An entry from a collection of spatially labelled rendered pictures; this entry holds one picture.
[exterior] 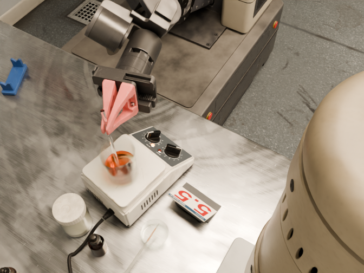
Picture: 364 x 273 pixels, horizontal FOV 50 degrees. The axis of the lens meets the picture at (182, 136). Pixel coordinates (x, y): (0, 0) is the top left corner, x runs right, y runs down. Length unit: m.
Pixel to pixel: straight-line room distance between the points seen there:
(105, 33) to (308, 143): 0.54
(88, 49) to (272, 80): 0.93
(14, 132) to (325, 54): 1.71
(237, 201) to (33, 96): 0.56
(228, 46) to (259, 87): 0.42
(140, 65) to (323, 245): 0.52
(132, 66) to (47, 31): 1.79
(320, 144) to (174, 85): 1.36
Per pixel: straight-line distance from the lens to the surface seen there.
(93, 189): 0.78
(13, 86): 1.06
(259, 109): 1.93
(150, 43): 0.68
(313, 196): 0.16
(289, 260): 0.22
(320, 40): 2.34
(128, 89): 0.60
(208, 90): 1.50
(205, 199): 0.81
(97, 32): 0.68
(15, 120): 1.00
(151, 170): 0.75
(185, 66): 1.57
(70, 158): 0.90
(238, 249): 0.77
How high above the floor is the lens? 1.49
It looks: 56 degrees down
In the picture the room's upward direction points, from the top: 1 degrees counter-clockwise
